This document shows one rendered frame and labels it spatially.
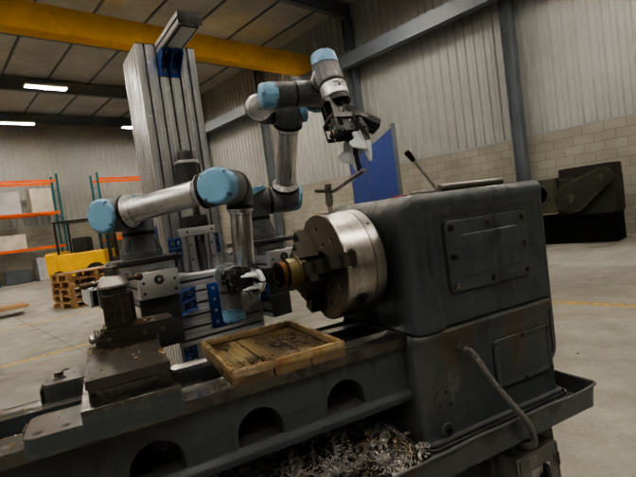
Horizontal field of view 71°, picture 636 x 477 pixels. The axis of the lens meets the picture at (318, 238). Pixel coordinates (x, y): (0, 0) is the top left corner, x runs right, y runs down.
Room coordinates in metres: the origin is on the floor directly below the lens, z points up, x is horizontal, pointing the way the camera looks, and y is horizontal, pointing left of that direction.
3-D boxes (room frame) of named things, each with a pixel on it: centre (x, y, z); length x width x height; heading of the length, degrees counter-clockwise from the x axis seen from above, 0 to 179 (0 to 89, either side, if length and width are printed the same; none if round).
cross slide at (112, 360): (1.08, 0.51, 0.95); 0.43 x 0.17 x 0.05; 26
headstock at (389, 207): (1.53, -0.40, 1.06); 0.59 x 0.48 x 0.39; 116
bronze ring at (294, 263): (1.27, 0.09, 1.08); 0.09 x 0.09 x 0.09; 26
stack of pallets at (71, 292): (9.64, 5.07, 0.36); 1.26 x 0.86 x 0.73; 144
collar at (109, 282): (1.14, 0.54, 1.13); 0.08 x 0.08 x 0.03
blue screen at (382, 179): (8.21, -1.09, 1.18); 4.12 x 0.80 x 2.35; 4
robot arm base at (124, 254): (1.67, 0.67, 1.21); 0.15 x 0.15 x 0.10
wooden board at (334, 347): (1.22, 0.18, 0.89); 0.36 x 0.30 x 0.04; 26
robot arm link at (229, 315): (1.47, 0.30, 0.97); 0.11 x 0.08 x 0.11; 168
